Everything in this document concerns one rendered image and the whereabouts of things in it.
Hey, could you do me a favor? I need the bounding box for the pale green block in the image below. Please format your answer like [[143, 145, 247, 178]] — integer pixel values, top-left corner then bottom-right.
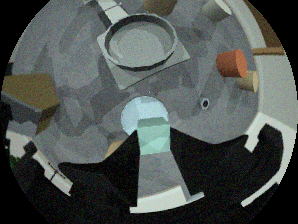
[[137, 117, 170, 156]]

